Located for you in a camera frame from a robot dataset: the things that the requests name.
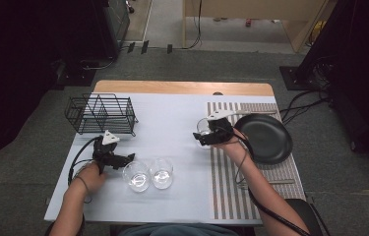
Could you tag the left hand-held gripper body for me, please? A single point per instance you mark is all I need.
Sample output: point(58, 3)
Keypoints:
point(105, 150)

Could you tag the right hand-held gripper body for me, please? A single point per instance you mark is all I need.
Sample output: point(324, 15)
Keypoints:
point(223, 128)

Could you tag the clear drinking glass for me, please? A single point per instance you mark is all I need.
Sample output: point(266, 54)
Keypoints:
point(202, 126)
point(161, 173)
point(136, 177)

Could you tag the person's right hand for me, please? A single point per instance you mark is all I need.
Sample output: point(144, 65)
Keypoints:
point(234, 146)

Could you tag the person's left hand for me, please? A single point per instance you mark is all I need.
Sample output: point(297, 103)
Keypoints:
point(90, 178)

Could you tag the black wrist band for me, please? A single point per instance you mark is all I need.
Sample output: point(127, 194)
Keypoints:
point(83, 184)

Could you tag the black round plate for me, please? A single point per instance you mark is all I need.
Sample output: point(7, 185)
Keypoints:
point(264, 139)

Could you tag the grey metal utensil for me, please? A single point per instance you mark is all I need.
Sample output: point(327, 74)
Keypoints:
point(282, 181)
point(264, 112)

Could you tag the beige brown striped woven placemat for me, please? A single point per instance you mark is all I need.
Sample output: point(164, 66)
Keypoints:
point(231, 190)

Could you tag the metal fork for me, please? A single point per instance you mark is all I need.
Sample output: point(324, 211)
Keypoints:
point(242, 186)

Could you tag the black stand base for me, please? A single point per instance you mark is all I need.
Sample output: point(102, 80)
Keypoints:
point(300, 78)

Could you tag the light wooden partition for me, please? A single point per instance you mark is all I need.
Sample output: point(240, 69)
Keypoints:
point(254, 8)

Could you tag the dark equipment cabinet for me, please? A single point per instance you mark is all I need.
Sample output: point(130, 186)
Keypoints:
point(116, 26)

